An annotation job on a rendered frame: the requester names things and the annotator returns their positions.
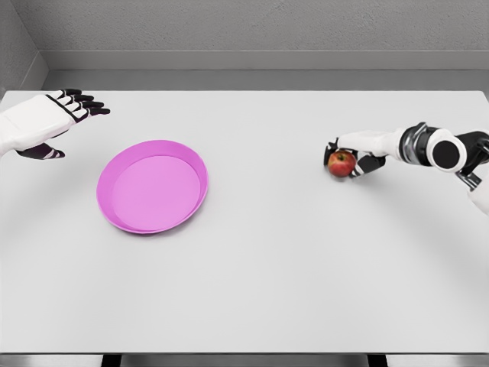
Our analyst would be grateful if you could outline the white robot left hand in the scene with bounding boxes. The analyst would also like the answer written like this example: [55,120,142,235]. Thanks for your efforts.
[7,89,112,161]

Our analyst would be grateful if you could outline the pink round plate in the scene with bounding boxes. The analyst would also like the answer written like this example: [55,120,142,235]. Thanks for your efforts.
[96,139,209,235]

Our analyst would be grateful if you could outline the red apple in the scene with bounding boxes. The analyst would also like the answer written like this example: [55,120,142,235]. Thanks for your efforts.
[327,149,358,179]

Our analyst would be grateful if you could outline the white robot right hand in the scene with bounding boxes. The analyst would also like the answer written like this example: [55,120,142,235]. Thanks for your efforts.
[323,130,387,180]

